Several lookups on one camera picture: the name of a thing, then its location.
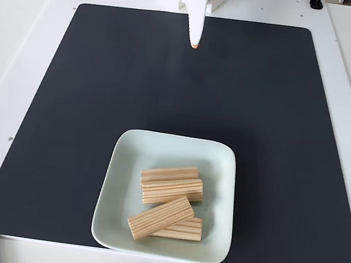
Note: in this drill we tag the grooved wooden block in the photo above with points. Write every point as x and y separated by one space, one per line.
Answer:
160 217
163 173
187 231
170 191

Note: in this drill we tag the pale green square plate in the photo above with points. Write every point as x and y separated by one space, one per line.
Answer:
119 202

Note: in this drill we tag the black table clamp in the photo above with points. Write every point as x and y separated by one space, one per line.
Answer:
316 2

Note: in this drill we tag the black rubber mat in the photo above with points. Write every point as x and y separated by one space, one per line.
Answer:
65 122

